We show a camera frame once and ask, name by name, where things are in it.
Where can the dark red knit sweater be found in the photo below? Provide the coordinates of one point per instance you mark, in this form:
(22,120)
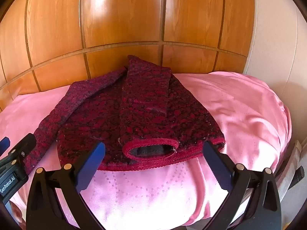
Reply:
(144,115)

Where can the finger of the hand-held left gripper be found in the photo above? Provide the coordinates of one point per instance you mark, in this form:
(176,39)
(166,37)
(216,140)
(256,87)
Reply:
(22,146)
(3,145)

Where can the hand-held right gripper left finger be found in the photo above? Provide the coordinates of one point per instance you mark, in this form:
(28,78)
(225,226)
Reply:
(92,159)

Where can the wooden panelled wardrobe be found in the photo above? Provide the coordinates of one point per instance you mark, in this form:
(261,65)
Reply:
(120,21)

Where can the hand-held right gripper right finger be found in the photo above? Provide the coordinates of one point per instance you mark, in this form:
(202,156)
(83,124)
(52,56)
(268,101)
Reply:
(215,160)

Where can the pink bed cover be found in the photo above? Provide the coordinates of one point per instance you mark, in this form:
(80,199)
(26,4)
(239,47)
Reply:
(239,115)

